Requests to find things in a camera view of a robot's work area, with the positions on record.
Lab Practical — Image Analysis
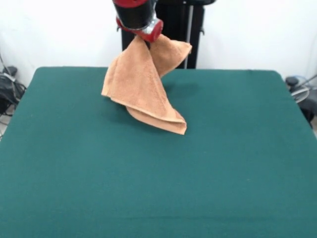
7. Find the tan terry towel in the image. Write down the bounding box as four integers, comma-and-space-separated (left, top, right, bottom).
101, 34, 193, 136

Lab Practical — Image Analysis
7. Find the black equipment bundle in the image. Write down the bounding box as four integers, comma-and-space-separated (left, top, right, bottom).
0, 73, 27, 116

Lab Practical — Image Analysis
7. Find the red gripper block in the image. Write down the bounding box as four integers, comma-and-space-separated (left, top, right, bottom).
116, 18, 164, 50

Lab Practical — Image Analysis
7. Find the dark green table cloth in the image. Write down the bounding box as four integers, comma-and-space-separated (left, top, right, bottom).
0, 66, 317, 238

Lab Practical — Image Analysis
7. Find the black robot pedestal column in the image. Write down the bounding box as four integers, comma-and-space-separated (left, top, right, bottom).
116, 0, 207, 69

